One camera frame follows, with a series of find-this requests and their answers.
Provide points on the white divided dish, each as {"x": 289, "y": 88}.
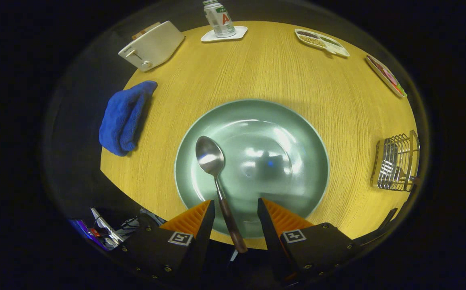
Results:
{"x": 339, "y": 50}

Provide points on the white labelled drink bottle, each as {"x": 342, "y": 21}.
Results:
{"x": 219, "y": 20}

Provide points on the white food plate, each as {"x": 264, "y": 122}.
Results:
{"x": 382, "y": 78}

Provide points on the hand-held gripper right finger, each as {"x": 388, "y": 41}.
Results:
{"x": 268, "y": 237}

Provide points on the mixed floor clutter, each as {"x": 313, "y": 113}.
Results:
{"x": 104, "y": 231}

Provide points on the white square coaster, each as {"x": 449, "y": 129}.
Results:
{"x": 239, "y": 31}

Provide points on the white toaster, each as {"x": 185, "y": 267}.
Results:
{"x": 156, "y": 44}

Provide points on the blue folded towel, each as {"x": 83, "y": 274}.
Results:
{"x": 122, "y": 119}

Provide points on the pale green plate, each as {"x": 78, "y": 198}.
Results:
{"x": 269, "y": 133}

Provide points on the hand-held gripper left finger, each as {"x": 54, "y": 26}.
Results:
{"x": 205, "y": 237}

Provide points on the pile of yellow beans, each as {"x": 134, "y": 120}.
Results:
{"x": 312, "y": 40}

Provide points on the pile of green beans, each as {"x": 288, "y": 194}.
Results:
{"x": 329, "y": 40}

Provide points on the pile of dark beans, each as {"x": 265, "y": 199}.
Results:
{"x": 307, "y": 34}

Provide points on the toasted bread slice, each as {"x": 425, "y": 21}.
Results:
{"x": 146, "y": 30}

